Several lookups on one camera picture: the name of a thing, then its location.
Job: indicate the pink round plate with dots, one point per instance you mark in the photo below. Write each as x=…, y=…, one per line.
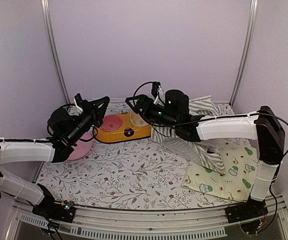
x=82, y=148

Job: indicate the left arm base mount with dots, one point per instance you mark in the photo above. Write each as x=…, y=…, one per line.
x=50, y=209

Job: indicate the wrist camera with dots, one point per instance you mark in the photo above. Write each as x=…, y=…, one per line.
x=80, y=103
x=156, y=93

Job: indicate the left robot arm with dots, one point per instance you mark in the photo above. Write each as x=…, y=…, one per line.
x=31, y=150

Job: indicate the striped fabric pet tent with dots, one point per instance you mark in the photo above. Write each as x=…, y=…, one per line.
x=186, y=142

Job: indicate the left aluminium frame post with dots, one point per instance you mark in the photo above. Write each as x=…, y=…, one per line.
x=53, y=49

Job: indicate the aluminium frame post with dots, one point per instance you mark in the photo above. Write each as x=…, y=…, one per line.
x=246, y=49
x=53, y=49

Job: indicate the pink bowl in feeder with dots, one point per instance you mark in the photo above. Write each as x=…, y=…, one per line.
x=111, y=123

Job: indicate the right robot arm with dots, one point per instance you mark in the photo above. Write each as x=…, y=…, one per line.
x=261, y=128

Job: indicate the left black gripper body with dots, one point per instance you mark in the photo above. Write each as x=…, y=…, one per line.
x=91, y=117

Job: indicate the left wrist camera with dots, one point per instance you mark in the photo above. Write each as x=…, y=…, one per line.
x=80, y=103

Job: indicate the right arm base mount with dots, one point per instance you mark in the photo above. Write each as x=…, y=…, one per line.
x=253, y=212

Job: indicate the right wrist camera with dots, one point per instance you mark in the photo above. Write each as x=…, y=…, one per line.
x=156, y=93

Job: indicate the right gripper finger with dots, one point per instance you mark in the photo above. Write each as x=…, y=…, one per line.
x=131, y=103
x=136, y=98

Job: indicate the yellow double pet feeder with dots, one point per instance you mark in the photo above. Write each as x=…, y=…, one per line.
x=126, y=132

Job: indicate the cream bowl in feeder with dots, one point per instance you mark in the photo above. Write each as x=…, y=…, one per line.
x=136, y=120

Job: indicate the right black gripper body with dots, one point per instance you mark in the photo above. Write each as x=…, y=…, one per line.
x=152, y=116

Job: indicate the floral table cloth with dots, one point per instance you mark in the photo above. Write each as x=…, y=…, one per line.
x=138, y=174

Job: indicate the right aluminium frame post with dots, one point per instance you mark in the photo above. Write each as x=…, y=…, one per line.
x=246, y=49

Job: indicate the avocado print cushion mat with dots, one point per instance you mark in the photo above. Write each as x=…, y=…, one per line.
x=241, y=164

